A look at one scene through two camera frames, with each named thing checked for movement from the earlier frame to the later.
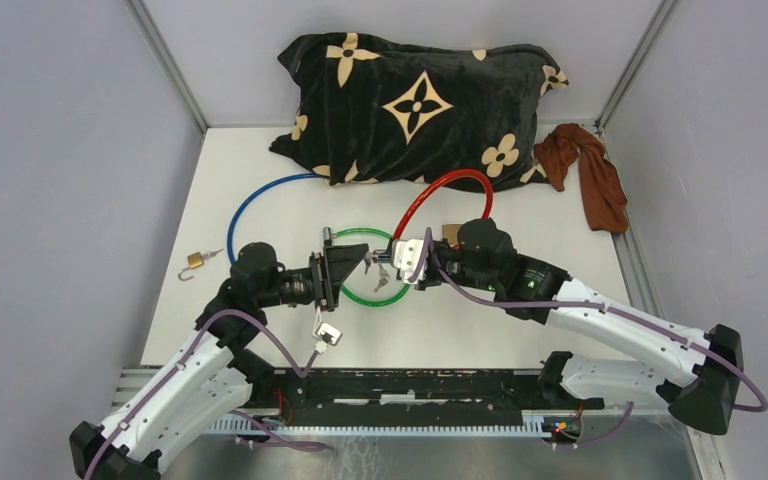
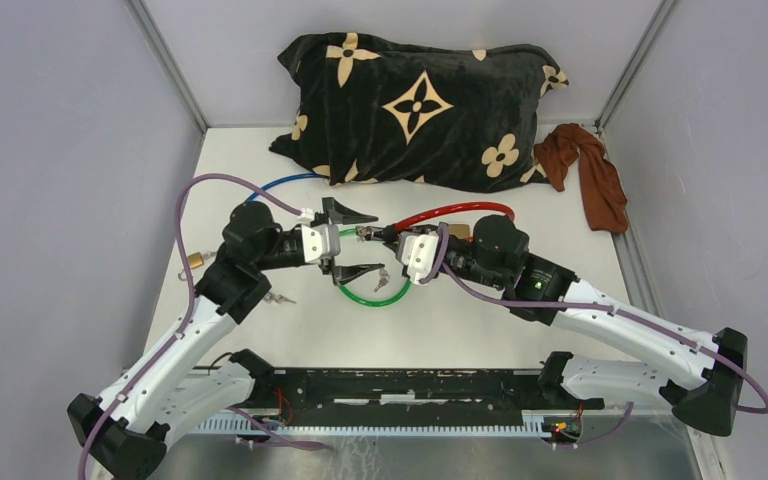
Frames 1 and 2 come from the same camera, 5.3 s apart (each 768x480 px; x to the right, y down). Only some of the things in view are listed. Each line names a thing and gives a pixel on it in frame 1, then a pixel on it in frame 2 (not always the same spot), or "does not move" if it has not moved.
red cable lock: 456,174 to 390,232
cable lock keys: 384,278 does not move
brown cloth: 604,189 does not move
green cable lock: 327,238 does not move
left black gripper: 339,260 to 340,214
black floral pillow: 377,111 does not move
